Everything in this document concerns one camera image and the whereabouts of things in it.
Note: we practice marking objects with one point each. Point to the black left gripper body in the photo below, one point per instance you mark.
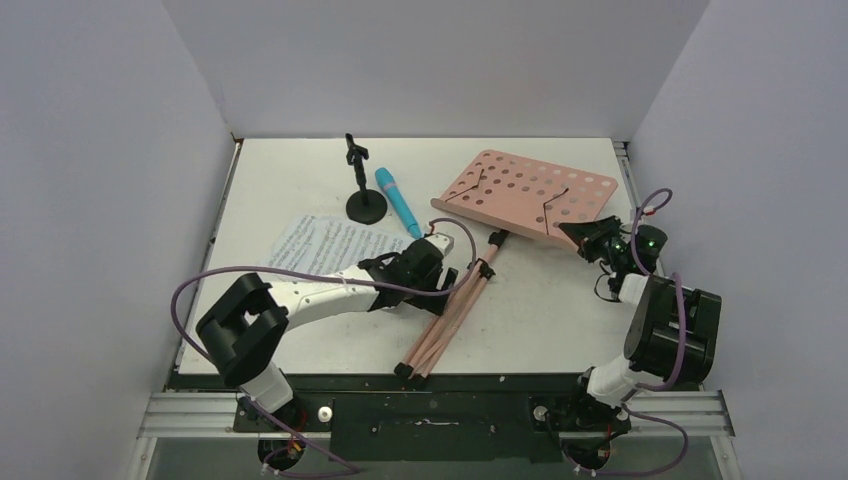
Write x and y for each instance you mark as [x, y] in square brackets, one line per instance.
[431, 303]

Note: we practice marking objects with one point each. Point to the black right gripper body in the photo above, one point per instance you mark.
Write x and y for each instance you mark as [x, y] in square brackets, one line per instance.
[597, 240]

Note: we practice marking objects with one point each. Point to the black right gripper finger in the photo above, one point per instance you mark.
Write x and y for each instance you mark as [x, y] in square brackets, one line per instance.
[595, 231]
[593, 248]

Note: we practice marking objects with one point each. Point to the pink folding music stand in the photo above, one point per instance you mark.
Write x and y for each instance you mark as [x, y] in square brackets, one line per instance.
[513, 195]

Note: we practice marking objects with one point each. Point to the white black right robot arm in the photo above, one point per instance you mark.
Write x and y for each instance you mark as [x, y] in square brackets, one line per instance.
[672, 336]

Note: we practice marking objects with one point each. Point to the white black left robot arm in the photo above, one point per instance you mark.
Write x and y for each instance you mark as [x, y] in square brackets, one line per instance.
[242, 330]

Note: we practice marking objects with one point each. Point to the black microphone desk stand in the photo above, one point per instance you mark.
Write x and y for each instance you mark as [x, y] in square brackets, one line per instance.
[365, 206]

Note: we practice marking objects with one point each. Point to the upper sheet music page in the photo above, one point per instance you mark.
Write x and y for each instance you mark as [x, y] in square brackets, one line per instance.
[337, 244]

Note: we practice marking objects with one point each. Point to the sheet music page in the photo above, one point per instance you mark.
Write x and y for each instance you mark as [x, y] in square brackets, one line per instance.
[291, 246]
[337, 244]

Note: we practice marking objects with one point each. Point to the blue toy microphone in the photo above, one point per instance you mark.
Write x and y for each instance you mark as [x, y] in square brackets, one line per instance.
[388, 185]

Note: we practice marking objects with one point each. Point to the lower sheet music page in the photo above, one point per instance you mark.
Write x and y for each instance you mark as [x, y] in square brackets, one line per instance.
[291, 246]

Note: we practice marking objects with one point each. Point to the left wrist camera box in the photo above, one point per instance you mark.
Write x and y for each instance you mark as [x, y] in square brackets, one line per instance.
[442, 242]

